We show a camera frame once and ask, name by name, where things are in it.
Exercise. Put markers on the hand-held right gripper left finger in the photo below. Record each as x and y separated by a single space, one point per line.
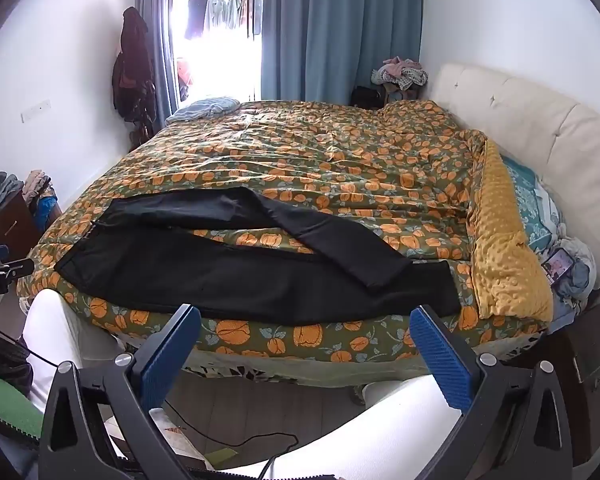
165 357

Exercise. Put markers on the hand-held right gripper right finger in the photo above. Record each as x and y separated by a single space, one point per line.
440 360

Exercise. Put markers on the black pants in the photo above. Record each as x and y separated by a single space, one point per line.
230 280

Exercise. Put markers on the brown wooden dresser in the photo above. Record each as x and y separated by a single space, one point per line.
12 225

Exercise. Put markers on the blue cloth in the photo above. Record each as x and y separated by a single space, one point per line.
45 212

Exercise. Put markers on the person's left leg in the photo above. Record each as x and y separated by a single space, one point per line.
55 330

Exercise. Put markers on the person's leg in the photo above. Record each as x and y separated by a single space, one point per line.
55 330
380 430

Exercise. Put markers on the dark cloth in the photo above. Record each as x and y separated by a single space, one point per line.
2 360

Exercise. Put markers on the beige pink clothes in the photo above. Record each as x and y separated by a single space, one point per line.
37 185

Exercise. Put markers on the person's right leg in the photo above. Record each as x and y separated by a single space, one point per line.
380 430

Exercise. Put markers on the leaf print bed skirt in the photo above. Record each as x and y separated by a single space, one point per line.
260 371

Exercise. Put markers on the yellow-green paper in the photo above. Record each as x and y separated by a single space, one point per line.
221 458

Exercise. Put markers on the yellow dotted blanket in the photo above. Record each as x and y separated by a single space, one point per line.
505 260

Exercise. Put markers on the brown wooden nightstand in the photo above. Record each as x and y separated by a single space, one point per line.
590 360

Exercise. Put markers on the smartphone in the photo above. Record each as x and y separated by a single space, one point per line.
557 264

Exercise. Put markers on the white blue clothes heap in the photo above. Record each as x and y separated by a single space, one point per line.
582 275

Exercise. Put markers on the teal patterned bed sheet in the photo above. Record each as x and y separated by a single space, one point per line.
525 195

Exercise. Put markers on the orange floral green quilt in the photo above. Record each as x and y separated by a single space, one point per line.
330 160

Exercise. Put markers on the blue striped pillow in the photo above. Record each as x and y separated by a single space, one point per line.
205 107

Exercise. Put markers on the narrow blue curtain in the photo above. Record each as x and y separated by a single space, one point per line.
152 35

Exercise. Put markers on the cream padded headboard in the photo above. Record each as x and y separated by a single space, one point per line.
530 105

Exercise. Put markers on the black bag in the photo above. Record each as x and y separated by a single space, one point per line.
367 97

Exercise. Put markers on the glass balcony door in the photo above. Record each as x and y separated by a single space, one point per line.
220 70

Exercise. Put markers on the pile of pink grey clothes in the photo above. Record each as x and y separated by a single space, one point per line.
402 72

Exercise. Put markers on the row of hanging clothes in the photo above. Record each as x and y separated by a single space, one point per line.
220 10

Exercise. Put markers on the wide blue curtain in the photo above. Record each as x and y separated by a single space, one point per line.
330 35

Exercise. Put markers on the dark coats on wall hook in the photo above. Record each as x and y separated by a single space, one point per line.
132 70

